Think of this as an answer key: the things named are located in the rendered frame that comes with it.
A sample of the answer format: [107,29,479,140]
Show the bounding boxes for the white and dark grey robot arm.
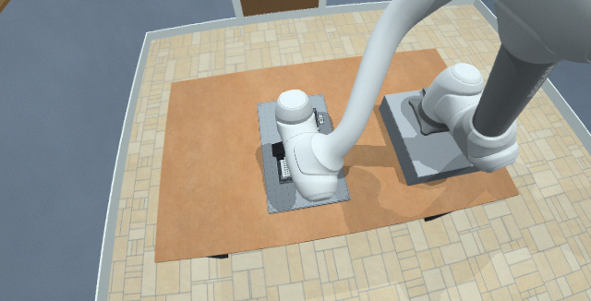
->
[271,0,591,202]

